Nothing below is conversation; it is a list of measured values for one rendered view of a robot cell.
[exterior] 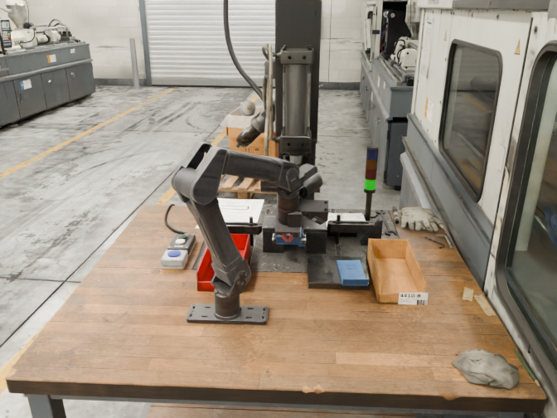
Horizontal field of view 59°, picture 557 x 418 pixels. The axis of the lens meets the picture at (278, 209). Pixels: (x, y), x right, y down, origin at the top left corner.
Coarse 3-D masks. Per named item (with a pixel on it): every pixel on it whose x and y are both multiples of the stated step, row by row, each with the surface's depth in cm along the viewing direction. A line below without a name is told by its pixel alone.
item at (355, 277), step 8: (344, 264) 145; (352, 264) 145; (360, 264) 145; (344, 272) 140; (352, 272) 140; (360, 272) 140; (344, 280) 133; (352, 280) 133; (360, 280) 133; (368, 280) 133
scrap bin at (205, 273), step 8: (240, 240) 156; (248, 240) 152; (208, 248) 148; (240, 248) 157; (248, 248) 151; (208, 256) 148; (248, 256) 152; (200, 264) 137; (208, 264) 148; (200, 272) 136; (208, 272) 144; (200, 280) 136; (208, 280) 140; (200, 288) 135; (208, 288) 135
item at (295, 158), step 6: (288, 156) 157; (294, 156) 148; (300, 156) 148; (306, 156) 157; (294, 162) 148; (300, 162) 149; (306, 162) 151; (264, 186) 148; (270, 186) 148; (276, 186) 148
